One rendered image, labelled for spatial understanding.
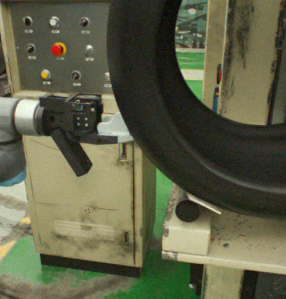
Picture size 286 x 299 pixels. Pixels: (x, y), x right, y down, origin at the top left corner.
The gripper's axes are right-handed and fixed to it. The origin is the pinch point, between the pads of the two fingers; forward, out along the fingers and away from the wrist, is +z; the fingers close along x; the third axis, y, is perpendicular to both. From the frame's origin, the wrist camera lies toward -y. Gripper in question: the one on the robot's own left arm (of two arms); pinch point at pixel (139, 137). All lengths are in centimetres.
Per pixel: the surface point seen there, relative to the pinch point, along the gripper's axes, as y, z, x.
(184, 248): -18.0, 10.9, -9.4
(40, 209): -66, -58, 60
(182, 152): 3.3, 9.3, -12.3
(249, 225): -19.2, 24.1, 2.1
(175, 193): -13.6, 7.7, 2.5
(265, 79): 7.1, 26.8, 27.8
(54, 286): -102, -49, 49
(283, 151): -6.0, 30.9, 14.0
